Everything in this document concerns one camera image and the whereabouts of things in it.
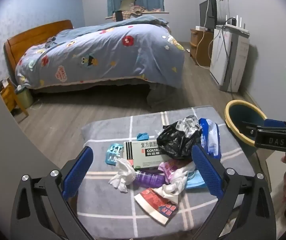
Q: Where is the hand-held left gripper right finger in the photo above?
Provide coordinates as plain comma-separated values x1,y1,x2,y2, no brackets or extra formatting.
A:
191,145,277,240

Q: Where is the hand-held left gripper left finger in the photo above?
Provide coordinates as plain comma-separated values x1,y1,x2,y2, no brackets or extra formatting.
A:
10,146,95,240

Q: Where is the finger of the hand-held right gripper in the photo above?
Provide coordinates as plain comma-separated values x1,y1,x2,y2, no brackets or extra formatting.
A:
263,119,286,128
241,121,286,137

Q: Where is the teal waste bin yellow rim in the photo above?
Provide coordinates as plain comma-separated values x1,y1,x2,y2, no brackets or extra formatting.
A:
224,100,268,155

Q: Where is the light blue face mask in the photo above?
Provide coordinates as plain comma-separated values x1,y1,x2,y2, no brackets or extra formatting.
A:
185,170,207,189

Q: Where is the white plastic wrapper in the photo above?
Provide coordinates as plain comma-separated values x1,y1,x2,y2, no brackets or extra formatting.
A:
161,167,191,204

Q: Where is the teal blister pack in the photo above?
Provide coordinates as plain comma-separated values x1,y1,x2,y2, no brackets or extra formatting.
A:
105,143,125,165

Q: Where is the blue wet wipes pack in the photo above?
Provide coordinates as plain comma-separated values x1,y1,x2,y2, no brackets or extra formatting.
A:
198,118,222,160

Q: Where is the pink snack wrapper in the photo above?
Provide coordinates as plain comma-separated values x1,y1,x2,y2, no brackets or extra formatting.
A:
158,161,181,183

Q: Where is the white tissue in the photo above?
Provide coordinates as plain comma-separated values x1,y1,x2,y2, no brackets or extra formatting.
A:
109,158,136,193

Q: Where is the black plastic bag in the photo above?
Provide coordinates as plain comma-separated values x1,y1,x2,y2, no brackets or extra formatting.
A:
156,121,202,159

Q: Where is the clear plastic wrapper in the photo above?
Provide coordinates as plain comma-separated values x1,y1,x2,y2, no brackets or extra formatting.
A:
176,115,202,138

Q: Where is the red snack wrapper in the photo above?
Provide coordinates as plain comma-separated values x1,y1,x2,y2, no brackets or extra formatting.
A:
134,187,179,225

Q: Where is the purple bottle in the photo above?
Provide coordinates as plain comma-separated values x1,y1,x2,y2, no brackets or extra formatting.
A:
133,170,165,188

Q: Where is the white green medicine box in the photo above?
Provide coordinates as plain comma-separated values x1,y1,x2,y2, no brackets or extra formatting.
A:
123,140,169,169

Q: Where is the white air purifier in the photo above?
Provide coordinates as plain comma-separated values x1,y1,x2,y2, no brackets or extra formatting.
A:
209,25,250,92

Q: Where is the small green bin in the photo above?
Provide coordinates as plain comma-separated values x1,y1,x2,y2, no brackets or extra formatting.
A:
14,85,33,109

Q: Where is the wooden cabinet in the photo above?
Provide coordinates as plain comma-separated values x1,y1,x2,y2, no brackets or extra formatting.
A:
190,28,214,67

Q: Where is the wooden nightstand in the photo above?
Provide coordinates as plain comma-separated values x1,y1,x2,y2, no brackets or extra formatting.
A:
0,79,30,123

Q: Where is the white router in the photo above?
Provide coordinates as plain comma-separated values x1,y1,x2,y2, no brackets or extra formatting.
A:
224,15,249,34

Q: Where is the printed blue blanket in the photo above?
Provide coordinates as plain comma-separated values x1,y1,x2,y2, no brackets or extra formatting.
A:
15,15,185,89

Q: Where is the black television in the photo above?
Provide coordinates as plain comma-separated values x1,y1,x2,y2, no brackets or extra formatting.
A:
199,0,218,29

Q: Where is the wooden bed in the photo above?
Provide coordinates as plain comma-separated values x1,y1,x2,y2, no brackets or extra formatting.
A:
3,19,181,105

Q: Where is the window sill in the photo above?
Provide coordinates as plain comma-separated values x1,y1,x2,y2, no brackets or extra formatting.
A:
105,10,169,19

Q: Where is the plaid cloth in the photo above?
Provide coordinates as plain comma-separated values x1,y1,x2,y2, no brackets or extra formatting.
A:
113,10,133,20

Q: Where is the olive cushion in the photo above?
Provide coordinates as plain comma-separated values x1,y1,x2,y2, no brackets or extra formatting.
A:
120,0,136,12

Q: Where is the white cable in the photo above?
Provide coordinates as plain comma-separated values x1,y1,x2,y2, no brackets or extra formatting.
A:
195,0,217,68

